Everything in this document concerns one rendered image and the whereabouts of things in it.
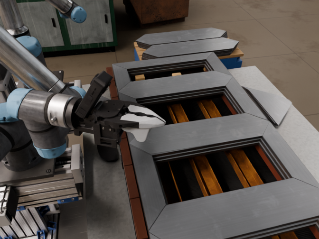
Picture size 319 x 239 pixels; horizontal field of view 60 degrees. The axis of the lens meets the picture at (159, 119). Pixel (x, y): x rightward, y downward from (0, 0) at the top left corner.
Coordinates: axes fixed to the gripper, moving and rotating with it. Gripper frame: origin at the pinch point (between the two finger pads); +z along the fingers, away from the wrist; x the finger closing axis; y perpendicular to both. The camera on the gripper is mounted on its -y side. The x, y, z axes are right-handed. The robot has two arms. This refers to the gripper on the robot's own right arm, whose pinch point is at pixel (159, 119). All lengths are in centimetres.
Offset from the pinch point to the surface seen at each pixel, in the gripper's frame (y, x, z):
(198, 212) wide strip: 56, -24, 12
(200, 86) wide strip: 45, -107, 0
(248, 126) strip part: 49, -78, 30
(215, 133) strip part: 50, -69, 14
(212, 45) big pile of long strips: 38, -166, 2
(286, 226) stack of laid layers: 58, -27, 44
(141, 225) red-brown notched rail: 61, -16, -9
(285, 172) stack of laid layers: 54, -53, 46
